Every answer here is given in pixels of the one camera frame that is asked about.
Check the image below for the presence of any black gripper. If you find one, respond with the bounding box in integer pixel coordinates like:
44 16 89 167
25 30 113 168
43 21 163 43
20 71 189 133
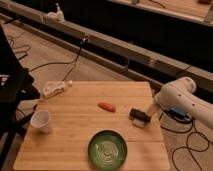
130 108 151 128

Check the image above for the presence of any green ceramic bowl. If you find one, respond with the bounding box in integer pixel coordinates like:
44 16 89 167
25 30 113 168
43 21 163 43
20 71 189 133
88 130 128 171

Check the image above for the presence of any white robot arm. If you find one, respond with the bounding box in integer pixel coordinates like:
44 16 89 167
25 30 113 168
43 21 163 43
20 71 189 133
153 77 213 130

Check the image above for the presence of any orange carrot toy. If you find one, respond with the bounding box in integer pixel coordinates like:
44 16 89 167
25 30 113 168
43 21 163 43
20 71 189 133
98 102 116 112

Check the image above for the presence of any blue power box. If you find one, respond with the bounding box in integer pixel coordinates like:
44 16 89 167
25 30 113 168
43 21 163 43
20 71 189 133
169 107 187 119

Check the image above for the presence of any white paper cup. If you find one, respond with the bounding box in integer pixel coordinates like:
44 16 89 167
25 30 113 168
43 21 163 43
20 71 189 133
30 110 53 134

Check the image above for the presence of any white object on ledge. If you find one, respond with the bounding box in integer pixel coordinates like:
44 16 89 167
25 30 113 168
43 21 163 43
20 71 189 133
46 4 65 22

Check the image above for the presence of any black cables right floor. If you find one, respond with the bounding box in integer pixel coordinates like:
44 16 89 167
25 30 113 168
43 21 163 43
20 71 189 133
159 111 213 171

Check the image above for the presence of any black cable on floor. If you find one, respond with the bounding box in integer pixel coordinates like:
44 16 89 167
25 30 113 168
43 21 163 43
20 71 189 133
28 35 90 83

